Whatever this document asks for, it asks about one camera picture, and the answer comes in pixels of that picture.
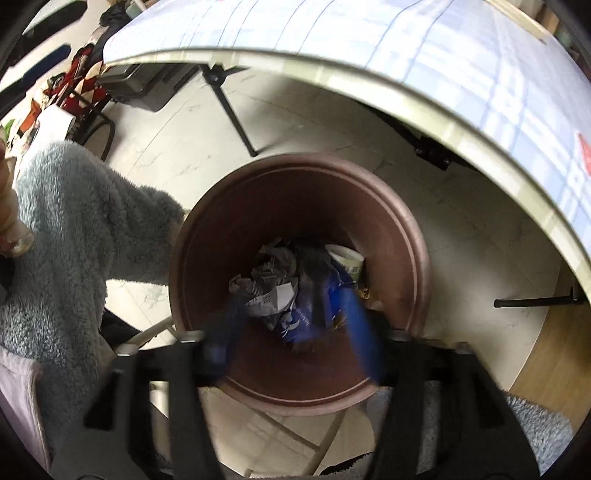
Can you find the green paper cup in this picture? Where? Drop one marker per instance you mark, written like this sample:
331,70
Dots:
346,263

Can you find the pile of clothes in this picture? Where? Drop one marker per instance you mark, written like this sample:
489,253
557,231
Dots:
78,78

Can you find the blue checked tablecloth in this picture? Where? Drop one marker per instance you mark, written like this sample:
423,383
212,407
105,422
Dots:
415,55

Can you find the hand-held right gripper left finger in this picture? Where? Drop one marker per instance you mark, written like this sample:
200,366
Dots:
221,341

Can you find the brown plastic bin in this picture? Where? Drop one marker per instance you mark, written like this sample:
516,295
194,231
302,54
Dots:
277,198

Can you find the person's left hand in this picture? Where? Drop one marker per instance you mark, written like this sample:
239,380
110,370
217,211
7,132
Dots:
11,207

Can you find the lavender fleece top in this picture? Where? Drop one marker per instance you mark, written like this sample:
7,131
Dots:
18,397

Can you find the person's leg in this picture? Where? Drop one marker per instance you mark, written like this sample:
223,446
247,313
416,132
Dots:
540,429
78,240

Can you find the black metal chair frame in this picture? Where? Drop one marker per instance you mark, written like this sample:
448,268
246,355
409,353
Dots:
108,134

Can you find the silver paper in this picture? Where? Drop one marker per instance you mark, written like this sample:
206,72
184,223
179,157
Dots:
268,286

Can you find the person's right leg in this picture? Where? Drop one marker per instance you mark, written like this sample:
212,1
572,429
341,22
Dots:
540,429

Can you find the black hard case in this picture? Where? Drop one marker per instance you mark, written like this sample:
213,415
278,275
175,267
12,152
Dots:
138,85

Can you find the black table leg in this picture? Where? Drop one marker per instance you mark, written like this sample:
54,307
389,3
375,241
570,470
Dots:
231,110
535,302

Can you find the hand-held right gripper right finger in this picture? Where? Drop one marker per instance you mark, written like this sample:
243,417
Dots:
364,337

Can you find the person's left leg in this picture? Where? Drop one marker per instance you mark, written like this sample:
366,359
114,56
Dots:
78,240

